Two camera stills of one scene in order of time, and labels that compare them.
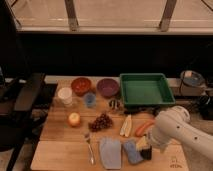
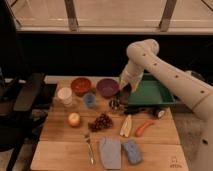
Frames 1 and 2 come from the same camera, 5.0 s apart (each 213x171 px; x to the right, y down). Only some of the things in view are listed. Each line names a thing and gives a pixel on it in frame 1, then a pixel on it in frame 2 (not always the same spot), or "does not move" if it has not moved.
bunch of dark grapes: (102, 122) does not move
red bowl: (80, 86) does not move
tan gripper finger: (142, 144) → (134, 85)
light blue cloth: (110, 151) does not move
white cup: (66, 94) does not move
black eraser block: (147, 153) → (124, 96)
